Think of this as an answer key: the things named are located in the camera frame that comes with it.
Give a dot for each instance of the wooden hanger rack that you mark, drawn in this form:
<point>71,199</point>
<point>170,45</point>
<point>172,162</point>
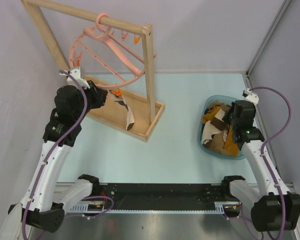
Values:
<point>114,55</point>

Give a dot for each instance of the aluminium frame profile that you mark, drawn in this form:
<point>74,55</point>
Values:
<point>276,78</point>

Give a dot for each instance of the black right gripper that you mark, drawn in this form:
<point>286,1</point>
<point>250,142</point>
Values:
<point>226,117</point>

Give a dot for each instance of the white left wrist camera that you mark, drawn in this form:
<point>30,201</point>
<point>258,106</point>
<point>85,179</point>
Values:
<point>77,72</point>

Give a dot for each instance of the mustard yellow sock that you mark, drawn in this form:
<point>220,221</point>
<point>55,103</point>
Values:
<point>230,147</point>

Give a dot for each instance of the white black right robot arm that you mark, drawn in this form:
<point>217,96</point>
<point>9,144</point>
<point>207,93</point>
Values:
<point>273,207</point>

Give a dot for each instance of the blue plastic sock bin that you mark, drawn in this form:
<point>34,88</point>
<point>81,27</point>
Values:
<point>222,99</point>

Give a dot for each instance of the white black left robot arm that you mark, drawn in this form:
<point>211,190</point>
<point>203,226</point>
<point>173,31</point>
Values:
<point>38,208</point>

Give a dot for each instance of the cream brown striped sock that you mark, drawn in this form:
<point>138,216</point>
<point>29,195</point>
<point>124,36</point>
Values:
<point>130,120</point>

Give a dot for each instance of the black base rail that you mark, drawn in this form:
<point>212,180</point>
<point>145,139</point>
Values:
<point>178,197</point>

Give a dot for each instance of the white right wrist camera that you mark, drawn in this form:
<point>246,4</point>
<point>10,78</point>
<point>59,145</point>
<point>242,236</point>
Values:
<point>250,96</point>

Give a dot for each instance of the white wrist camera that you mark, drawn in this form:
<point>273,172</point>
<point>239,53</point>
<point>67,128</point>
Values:
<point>250,96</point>
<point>77,72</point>

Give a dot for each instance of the orange clothes clip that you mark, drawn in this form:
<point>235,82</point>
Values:
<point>117,93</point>

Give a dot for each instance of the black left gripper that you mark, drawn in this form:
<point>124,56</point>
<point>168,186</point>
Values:
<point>98,95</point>

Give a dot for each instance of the pile of socks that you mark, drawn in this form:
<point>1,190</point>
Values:
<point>215,130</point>

